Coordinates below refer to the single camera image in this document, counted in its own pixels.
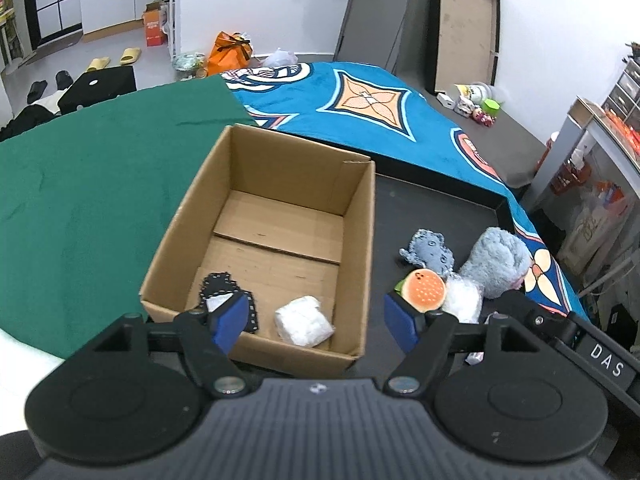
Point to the grey drawer unit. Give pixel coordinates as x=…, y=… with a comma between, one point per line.
x=625, y=87

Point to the green cloth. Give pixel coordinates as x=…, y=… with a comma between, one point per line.
x=90, y=200

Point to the burger squishy toy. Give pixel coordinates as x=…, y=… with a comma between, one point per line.
x=425, y=289

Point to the white wrapped packet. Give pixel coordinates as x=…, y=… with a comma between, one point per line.
x=302, y=322

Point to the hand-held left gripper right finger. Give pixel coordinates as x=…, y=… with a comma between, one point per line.
x=400, y=320

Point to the black slipper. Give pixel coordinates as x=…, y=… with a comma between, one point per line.
x=64, y=80
x=37, y=91

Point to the small grey plush toy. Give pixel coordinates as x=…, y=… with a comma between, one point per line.
x=429, y=252

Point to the brown cardboard box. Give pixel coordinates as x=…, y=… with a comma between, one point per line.
x=280, y=220

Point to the white jar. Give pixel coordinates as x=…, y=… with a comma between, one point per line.
x=472, y=92

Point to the black framed wooden board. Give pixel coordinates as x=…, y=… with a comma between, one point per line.
x=467, y=25

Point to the dark grey door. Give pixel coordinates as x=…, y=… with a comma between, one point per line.
x=375, y=10

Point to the large grey plush toy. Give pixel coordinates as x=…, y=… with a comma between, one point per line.
x=497, y=260

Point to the green toy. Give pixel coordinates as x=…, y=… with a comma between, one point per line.
x=492, y=106

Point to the black lace pouch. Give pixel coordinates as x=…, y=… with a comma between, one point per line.
x=220, y=285

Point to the orange carton box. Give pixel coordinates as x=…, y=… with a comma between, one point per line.
x=154, y=27

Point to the small figure toy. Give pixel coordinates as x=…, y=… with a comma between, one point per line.
x=466, y=106

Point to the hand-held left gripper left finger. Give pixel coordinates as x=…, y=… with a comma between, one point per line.
x=230, y=322

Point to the small white box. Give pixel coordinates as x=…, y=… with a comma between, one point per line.
x=445, y=100

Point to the blue patterned blanket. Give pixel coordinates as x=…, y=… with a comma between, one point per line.
x=400, y=135

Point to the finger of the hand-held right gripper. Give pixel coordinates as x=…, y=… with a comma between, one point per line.
x=539, y=317

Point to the orange gift bag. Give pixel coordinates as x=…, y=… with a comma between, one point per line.
x=227, y=57

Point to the tied white plastic bag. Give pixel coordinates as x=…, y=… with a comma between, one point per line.
x=280, y=58

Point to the black tray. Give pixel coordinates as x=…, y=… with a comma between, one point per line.
x=430, y=200

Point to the black and white clothing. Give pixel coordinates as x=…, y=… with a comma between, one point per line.
x=30, y=115

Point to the black dice stool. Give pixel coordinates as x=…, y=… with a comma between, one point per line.
x=100, y=87

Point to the yellow slipper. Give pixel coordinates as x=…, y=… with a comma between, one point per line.
x=131, y=56
x=97, y=64

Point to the printed white plastic bag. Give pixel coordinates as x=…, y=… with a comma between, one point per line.
x=595, y=225

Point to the grey side desk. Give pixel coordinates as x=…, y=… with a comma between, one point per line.
x=595, y=135

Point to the pink figure toy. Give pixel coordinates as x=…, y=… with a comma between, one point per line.
x=484, y=117

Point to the grey low platform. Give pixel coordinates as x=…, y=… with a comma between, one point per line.
x=505, y=145

